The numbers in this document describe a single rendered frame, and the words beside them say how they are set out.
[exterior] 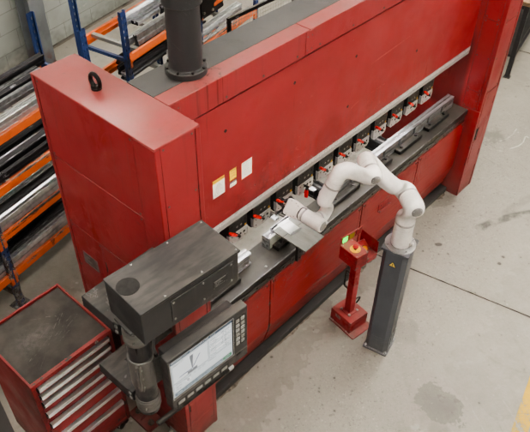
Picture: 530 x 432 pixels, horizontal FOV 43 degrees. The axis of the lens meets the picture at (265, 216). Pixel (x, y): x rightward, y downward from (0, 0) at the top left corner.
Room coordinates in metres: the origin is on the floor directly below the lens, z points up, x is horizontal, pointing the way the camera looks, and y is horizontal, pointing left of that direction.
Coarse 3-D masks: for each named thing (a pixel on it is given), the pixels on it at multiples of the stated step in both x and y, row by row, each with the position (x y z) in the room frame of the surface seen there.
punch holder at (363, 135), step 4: (364, 128) 3.64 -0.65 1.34; (368, 128) 3.68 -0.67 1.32; (360, 132) 3.60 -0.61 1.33; (364, 132) 3.64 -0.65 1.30; (368, 132) 3.68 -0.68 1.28; (352, 136) 3.60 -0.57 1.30; (356, 136) 3.58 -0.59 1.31; (360, 136) 3.61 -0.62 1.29; (364, 136) 3.65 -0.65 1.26; (368, 136) 3.68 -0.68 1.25; (352, 140) 3.60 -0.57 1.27; (356, 140) 3.58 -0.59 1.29; (364, 140) 3.65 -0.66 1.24; (368, 140) 3.68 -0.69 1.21; (352, 144) 3.60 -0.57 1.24; (356, 144) 3.58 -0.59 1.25; (360, 144) 3.61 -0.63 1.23; (352, 148) 3.60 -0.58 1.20; (356, 148) 3.58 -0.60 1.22; (360, 148) 3.62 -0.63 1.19; (352, 152) 3.59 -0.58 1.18; (356, 152) 3.58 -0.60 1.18
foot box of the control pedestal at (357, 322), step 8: (336, 304) 3.15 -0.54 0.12; (344, 304) 3.16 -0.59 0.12; (336, 312) 3.09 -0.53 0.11; (360, 312) 3.09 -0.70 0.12; (336, 320) 3.08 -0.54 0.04; (344, 320) 3.03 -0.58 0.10; (352, 320) 3.02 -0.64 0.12; (360, 320) 3.05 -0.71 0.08; (344, 328) 3.02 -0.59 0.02; (352, 328) 3.00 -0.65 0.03; (360, 328) 3.03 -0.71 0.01; (352, 336) 2.96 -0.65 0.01
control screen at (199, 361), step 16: (208, 336) 1.75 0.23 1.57; (224, 336) 1.81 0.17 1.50; (192, 352) 1.68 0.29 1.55; (208, 352) 1.74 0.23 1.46; (224, 352) 1.80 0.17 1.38; (176, 368) 1.62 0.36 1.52; (192, 368) 1.68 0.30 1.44; (208, 368) 1.74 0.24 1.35; (176, 384) 1.61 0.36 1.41; (192, 384) 1.67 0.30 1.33
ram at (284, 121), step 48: (432, 0) 4.10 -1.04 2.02; (480, 0) 4.65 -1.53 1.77; (336, 48) 3.33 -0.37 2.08; (384, 48) 3.72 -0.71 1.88; (432, 48) 4.20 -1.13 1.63; (240, 96) 2.76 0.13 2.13; (288, 96) 3.03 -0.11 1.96; (336, 96) 3.37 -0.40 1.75; (384, 96) 3.79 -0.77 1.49; (240, 144) 2.76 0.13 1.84; (288, 144) 3.05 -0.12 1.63; (240, 192) 2.75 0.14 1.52
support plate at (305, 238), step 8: (296, 224) 3.07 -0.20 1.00; (280, 232) 2.99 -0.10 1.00; (296, 232) 2.99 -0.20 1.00; (304, 232) 2.99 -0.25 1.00; (312, 232) 2.99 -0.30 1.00; (288, 240) 2.92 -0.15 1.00; (296, 240) 2.92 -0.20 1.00; (304, 240) 2.92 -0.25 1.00; (312, 240) 2.92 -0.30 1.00; (304, 248) 2.86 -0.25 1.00
